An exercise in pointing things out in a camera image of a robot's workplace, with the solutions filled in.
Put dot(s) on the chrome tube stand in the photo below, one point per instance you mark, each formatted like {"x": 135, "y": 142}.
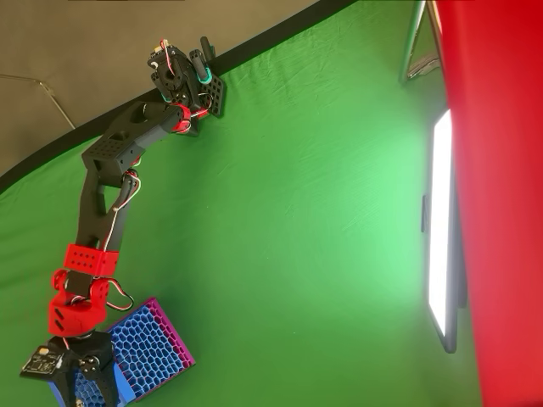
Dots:
{"x": 413, "y": 42}

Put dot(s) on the red vertical panel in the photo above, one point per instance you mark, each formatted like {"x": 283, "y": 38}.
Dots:
{"x": 500, "y": 191}

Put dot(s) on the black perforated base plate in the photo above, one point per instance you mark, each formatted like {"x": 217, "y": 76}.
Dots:
{"x": 216, "y": 93}

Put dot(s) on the black monitor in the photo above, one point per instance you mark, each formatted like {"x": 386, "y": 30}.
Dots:
{"x": 441, "y": 220}

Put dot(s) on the green table cloth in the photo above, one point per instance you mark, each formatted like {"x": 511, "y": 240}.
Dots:
{"x": 297, "y": 233}

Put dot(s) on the wrist camera board with mount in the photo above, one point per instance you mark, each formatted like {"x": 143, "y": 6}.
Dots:
{"x": 40, "y": 362}

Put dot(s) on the blue mesh basket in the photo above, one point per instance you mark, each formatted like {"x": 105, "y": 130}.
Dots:
{"x": 144, "y": 347}

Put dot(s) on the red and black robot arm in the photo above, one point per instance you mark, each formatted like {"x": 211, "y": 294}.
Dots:
{"x": 97, "y": 212}

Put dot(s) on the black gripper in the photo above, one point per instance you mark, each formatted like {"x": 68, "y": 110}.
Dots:
{"x": 88, "y": 348}

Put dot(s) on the blue pink honeycomb plastic tray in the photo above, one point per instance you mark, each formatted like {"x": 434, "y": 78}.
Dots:
{"x": 178, "y": 335}

